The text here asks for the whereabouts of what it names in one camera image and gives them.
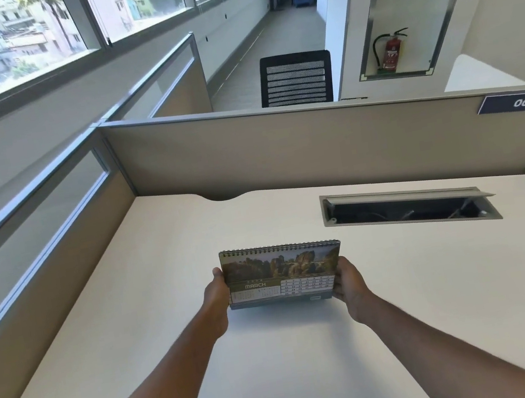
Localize spiral desk calendar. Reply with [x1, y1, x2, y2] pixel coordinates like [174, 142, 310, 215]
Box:
[218, 231, 350, 316]

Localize glass-topped side partition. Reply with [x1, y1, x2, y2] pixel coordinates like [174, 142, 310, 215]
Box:
[0, 31, 248, 361]

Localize grey desk cable tray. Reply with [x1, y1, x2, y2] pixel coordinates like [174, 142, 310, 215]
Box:
[319, 167, 503, 249]

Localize person's left hand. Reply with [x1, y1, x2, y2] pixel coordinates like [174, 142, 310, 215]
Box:
[195, 266, 238, 342]

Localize person's right forearm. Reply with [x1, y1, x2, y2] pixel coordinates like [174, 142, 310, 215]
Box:
[348, 269, 525, 398]

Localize black mesh office chair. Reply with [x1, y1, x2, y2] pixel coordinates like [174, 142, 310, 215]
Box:
[254, 47, 338, 114]

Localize person's right hand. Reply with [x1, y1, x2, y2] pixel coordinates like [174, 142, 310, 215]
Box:
[328, 251, 380, 329]

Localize red fire extinguisher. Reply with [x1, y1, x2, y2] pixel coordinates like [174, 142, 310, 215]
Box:
[370, 28, 415, 76]

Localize beige cubicle partition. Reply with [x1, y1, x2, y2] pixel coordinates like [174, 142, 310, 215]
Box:
[97, 52, 525, 244]

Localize window frame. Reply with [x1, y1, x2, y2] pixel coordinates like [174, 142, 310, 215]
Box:
[0, 0, 302, 126]

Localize person's left forearm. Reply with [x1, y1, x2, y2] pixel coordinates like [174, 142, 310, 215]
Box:
[80, 309, 237, 398]

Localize dark blue number plate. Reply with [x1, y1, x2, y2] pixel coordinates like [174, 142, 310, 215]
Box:
[475, 90, 525, 123]

